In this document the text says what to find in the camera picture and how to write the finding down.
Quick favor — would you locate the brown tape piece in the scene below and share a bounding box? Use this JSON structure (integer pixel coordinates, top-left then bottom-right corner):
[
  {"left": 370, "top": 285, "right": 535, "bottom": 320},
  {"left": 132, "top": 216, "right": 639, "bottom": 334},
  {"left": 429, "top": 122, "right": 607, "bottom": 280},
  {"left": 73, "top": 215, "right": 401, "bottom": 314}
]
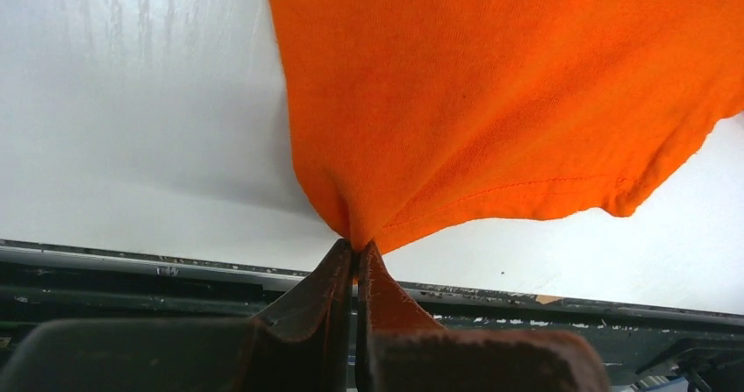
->
[{"left": 535, "top": 295, "right": 563, "bottom": 305}]

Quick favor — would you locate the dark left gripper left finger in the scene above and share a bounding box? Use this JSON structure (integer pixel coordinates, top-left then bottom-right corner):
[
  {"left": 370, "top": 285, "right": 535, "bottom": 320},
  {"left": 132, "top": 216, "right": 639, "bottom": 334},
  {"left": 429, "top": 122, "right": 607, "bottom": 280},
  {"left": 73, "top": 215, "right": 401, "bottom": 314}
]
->
[{"left": 1, "top": 239, "right": 354, "bottom": 391}]

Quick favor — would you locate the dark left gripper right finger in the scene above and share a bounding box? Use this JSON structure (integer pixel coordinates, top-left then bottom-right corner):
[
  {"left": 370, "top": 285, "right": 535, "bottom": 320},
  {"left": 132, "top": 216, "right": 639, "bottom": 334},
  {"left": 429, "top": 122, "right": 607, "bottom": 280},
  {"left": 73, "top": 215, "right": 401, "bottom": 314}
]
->
[{"left": 355, "top": 243, "right": 611, "bottom": 391}]

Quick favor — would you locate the orange t shirt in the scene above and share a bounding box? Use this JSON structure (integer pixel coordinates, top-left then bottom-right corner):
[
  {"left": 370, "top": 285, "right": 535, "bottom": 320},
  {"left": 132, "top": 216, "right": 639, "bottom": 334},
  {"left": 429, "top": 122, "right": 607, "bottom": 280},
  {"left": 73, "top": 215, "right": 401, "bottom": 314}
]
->
[{"left": 269, "top": 0, "right": 743, "bottom": 253}]

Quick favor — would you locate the aluminium front frame rail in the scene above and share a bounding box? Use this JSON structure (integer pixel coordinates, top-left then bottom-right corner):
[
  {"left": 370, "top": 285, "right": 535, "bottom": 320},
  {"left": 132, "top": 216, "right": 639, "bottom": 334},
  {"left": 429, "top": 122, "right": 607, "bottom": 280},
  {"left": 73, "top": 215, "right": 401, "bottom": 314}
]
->
[{"left": 1, "top": 240, "right": 743, "bottom": 330}]

